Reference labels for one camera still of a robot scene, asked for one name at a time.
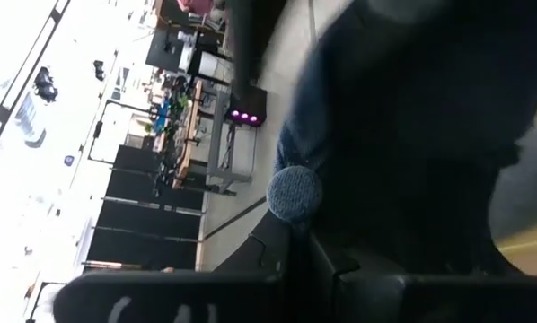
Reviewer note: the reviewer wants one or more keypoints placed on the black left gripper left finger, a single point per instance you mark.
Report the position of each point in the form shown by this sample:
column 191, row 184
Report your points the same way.
column 183, row 298

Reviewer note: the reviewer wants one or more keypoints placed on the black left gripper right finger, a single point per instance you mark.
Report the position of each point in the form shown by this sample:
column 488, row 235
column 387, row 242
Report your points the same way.
column 430, row 300

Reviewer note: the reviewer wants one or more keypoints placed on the dark blue denim cap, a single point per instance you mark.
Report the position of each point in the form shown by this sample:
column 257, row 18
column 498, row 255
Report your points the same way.
column 385, row 112

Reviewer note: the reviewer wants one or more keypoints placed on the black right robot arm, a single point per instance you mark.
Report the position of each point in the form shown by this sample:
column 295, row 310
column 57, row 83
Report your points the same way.
column 252, row 40

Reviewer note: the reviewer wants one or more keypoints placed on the black partition panels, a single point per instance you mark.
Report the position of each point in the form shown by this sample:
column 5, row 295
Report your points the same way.
column 152, row 211

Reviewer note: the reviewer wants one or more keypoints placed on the cluttered wooden workbench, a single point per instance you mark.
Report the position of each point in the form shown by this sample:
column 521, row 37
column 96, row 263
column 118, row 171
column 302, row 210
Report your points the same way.
column 190, row 134

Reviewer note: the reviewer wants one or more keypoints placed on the black box with purple lights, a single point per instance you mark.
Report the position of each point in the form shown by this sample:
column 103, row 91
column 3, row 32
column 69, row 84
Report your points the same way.
column 248, row 101

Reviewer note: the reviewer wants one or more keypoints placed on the black double ceiling spotlight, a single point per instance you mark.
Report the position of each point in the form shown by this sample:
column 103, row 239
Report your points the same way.
column 45, row 84

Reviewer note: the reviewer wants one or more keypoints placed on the long linear ceiling light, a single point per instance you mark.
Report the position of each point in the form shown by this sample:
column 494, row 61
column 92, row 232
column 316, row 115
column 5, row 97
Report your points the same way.
column 22, row 74

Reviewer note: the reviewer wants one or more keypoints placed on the person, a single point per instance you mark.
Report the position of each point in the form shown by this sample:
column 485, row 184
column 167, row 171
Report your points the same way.
column 196, row 4

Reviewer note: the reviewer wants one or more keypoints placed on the black metal frame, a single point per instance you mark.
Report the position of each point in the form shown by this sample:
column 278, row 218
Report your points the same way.
column 99, row 130

